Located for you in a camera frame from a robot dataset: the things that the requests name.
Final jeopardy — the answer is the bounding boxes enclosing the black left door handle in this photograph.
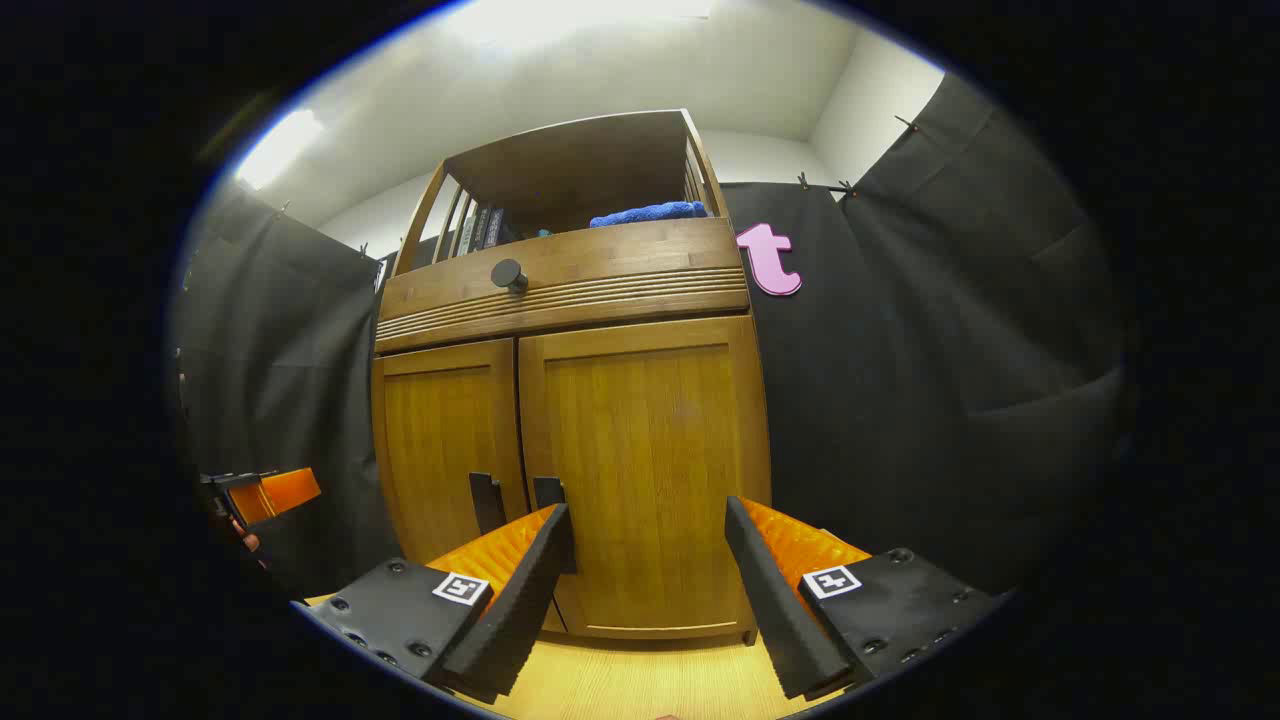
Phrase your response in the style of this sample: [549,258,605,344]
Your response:
[470,472,506,536]

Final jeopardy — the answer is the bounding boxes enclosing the wooden cabinet drawer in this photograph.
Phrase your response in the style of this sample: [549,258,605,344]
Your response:
[375,217,751,356]

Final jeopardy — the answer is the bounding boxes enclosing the wooden cabinet door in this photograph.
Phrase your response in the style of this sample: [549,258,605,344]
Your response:
[372,338,567,635]
[517,315,771,641]

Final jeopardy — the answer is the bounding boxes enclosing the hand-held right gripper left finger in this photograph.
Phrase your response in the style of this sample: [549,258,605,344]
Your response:
[292,503,578,704]

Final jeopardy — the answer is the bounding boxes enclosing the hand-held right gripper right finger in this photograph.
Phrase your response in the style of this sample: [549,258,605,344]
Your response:
[724,496,1006,701]

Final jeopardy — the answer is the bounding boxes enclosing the black backdrop cloth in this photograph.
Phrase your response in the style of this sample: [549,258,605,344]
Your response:
[170,75,1126,601]

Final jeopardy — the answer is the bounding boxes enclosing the blue towel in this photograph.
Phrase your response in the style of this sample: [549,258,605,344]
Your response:
[589,201,709,229]

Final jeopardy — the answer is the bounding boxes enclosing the wooden double-door shoe cabinet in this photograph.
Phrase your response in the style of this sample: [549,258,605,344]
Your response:
[370,108,773,646]

